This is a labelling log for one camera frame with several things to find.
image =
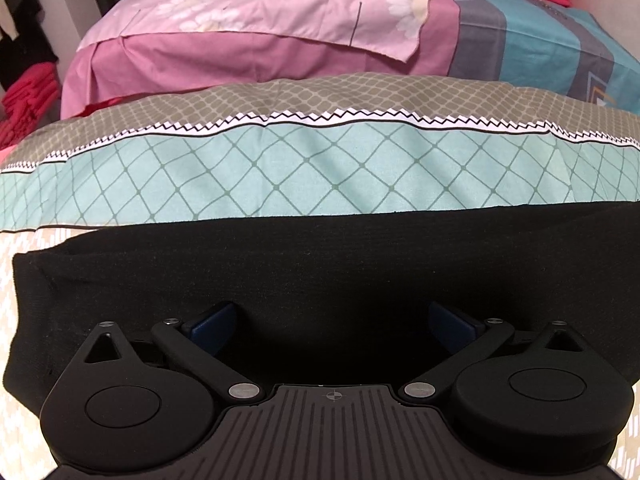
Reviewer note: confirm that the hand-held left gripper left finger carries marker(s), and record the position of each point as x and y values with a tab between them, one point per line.
215	327

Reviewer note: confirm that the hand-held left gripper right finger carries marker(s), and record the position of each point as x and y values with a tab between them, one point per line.
450	325

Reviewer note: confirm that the black pants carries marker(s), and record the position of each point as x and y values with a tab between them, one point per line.
320	260

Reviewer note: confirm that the checked teal and beige quilt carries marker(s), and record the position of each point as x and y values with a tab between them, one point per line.
300	160

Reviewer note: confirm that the pile of red clothes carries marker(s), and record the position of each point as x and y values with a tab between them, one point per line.
30	95

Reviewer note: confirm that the blue and grey striped pillow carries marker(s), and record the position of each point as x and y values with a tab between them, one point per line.
540	35

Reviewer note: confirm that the pink floral pillow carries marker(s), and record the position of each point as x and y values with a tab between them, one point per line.
250	20

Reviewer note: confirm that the black hanging clothes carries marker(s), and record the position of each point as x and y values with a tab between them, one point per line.
35	35

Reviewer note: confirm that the beige hanging cloth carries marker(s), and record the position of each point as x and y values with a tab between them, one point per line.
7	20

